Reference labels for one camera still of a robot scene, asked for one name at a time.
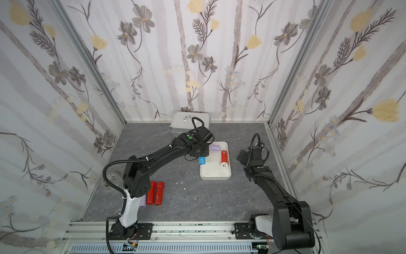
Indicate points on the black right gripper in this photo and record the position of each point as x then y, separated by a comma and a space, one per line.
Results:
242, 155

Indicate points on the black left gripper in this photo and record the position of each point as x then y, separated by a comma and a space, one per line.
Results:
196, 151

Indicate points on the purple flashlight yellow head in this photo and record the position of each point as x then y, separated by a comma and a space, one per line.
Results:
143, 202
215, 147

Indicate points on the blue flashlight white head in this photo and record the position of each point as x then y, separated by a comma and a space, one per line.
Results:
202, 160

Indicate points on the red flashlight white head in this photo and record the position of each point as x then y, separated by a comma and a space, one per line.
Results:
224, 159

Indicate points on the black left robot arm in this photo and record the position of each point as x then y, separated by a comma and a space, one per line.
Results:
136, 177

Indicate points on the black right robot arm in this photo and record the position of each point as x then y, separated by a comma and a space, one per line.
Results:
291, 225

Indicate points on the white plastic tray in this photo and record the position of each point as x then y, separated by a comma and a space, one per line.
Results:
212, 170

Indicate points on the silver aluminium first aid case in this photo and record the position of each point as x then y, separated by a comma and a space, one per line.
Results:
182, 122

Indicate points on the roll of clear tape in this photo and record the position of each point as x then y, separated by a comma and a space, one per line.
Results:
115, 178

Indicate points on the white cable duct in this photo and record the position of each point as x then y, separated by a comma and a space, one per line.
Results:
165, 248

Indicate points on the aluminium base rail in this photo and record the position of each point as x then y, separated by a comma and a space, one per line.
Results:
163, 232

